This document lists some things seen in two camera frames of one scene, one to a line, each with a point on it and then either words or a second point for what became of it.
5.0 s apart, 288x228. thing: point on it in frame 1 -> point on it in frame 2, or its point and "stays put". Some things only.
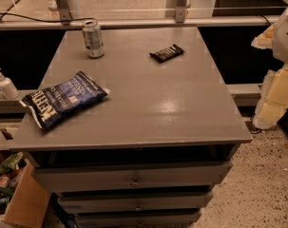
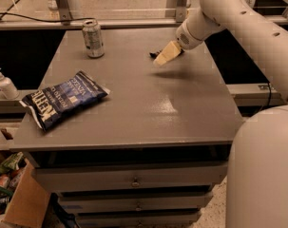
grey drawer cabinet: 151,154 stays put
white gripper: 286,37 -> 188,37
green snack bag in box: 10,162 stays put
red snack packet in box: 3,180 stays put
